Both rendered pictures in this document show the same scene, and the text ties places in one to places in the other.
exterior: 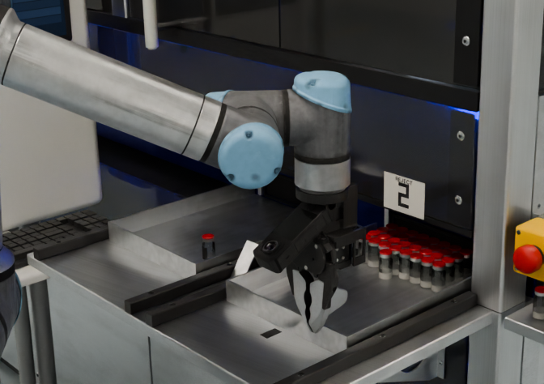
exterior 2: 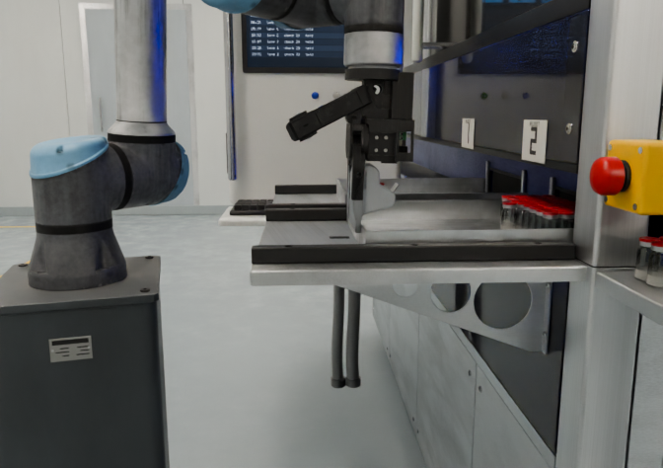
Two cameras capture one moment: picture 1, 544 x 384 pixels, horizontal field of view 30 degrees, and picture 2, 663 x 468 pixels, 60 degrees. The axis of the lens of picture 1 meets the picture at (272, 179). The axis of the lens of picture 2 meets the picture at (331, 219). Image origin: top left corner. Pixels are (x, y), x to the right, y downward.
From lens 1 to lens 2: 0.97 m
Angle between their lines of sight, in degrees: 37
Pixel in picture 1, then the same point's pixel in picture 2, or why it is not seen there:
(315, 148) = (350, 14)
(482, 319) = (567, 270)
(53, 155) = not seen: hidden behind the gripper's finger
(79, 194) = not seen: hidden behind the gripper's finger
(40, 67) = not seen: outside the picture
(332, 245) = (365, 128)
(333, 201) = (366, 75)
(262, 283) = (389, 216)
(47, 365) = (351, 321)
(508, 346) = (609, 318)
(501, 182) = (603, 88)
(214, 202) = (440, 190)
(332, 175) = (364, 43)
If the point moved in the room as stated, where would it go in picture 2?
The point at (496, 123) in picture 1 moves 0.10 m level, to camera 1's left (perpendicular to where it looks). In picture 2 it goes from (603, 11) to (515, 20)
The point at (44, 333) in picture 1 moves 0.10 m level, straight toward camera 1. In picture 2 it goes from (352, 296) to (340, 305)
